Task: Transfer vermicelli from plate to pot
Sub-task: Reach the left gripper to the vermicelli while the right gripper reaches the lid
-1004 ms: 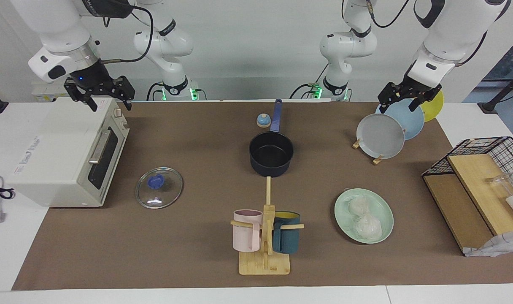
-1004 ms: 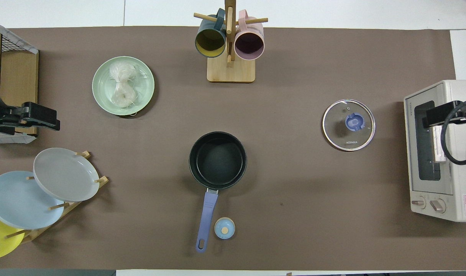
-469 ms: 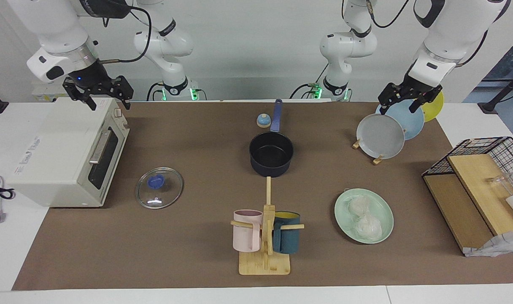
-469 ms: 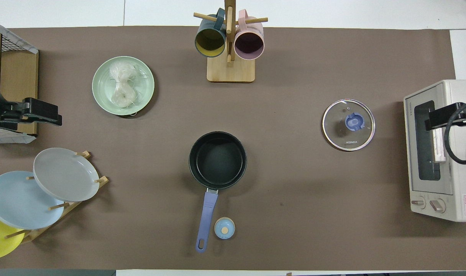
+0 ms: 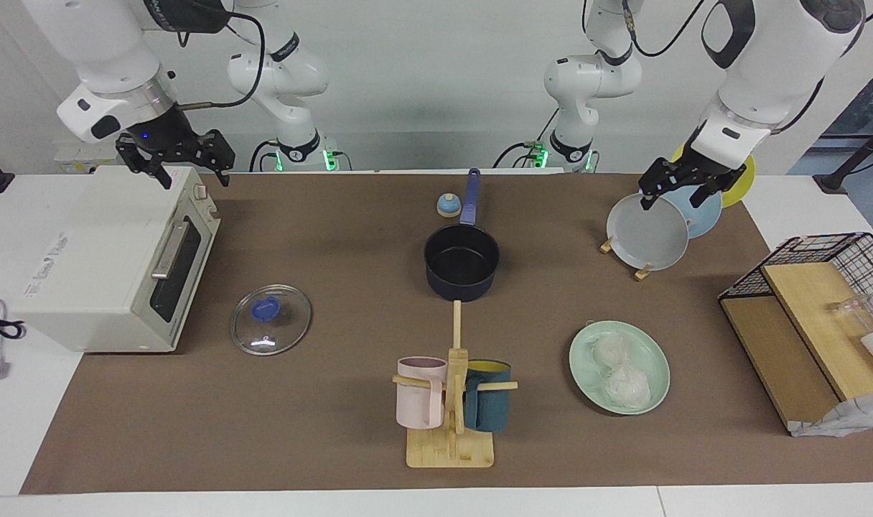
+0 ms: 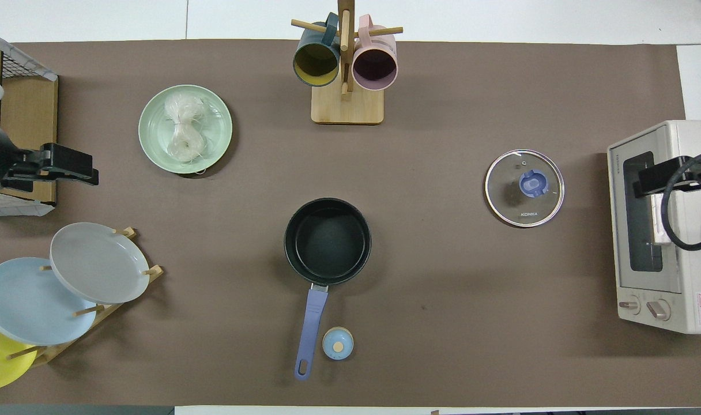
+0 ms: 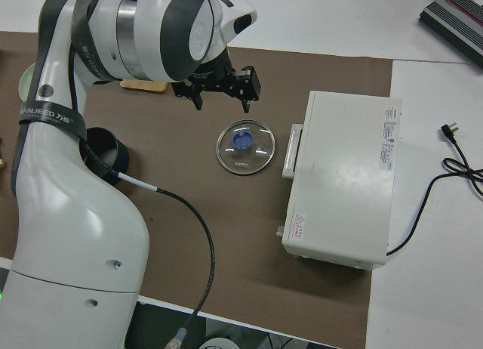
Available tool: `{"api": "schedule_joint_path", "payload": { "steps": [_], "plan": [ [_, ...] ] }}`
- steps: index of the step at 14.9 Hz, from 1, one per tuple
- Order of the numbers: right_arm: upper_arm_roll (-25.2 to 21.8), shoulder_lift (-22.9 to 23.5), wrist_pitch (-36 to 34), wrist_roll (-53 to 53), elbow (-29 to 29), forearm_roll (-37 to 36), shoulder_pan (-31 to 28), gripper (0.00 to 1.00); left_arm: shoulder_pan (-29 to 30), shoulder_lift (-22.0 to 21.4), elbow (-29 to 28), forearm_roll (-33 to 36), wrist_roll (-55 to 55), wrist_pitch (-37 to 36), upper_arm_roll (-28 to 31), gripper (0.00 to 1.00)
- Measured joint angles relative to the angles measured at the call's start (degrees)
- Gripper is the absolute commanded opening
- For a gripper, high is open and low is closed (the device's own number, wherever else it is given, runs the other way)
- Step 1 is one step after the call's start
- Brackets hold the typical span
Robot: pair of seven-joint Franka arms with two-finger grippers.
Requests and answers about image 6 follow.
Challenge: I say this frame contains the wooden plate rack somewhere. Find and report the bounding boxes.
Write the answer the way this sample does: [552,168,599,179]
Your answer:
[5,227,164,368]

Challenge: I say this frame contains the light blue plate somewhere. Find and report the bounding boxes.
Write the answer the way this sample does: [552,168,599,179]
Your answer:
[0,257,97,346]

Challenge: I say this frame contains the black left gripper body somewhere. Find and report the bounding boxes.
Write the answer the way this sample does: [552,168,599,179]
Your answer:
[2,143,97,191]

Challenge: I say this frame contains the glass lid with blue knob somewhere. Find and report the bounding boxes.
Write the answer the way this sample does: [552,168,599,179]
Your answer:
[484,149,566,228]

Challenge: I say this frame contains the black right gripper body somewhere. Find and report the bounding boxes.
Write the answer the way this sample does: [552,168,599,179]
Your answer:
[639,151,701,197]

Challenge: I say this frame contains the pale green plate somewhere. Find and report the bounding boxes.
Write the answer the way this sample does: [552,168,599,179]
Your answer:
[138,85,233,175]

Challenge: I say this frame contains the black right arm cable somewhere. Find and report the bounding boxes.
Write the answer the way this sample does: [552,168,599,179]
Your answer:
[661,149,701,252]

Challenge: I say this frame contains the pink mug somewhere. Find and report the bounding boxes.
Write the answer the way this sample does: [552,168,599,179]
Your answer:
[352,14,398,92]

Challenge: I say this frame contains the grey plate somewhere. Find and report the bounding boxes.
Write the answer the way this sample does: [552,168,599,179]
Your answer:
[50,222,151,304]

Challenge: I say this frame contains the patterned grey white cloth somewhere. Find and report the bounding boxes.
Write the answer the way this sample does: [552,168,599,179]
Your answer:
[0,28,59,81]

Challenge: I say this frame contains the dark teal mug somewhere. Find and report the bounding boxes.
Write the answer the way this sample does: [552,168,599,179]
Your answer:
[293,13,342,88]

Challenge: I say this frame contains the black pot with blue handle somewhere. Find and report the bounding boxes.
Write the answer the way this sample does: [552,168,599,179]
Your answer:
[284,198,372,381]

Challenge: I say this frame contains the wooden mug tree stand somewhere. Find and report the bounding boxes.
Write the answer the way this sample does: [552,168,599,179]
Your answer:
[291,0,404,125]

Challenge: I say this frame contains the beige toaster oven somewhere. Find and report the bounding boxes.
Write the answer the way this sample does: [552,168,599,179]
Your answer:
[607,120,701,335]

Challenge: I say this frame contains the translucent white vermicelli bundle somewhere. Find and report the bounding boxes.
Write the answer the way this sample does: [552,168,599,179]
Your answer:
[164,92,220,173]

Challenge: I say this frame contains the brown table mat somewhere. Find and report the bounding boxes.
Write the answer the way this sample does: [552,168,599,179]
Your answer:
[0,39,701,407]

